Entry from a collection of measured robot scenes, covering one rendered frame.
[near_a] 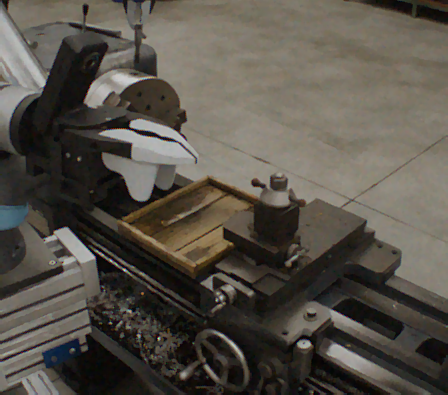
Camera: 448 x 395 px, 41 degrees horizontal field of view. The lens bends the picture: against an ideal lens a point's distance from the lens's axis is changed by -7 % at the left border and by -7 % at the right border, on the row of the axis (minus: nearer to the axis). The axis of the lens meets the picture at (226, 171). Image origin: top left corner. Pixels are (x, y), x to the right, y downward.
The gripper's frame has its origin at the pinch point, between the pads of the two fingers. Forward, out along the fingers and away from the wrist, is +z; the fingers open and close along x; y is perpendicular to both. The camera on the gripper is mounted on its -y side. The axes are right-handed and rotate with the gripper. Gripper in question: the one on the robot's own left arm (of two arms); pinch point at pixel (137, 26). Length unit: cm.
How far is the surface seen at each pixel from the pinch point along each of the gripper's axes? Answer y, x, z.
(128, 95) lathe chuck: -10.4, 2.8, 17.3
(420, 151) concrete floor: 154, -216, 102
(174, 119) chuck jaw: -8.4, -10.9, 25.1
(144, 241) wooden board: -32, 1, 50
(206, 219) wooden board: -25, -18, 48
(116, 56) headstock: 11.1, 3.9, 11.3
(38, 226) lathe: 6, 29, 65
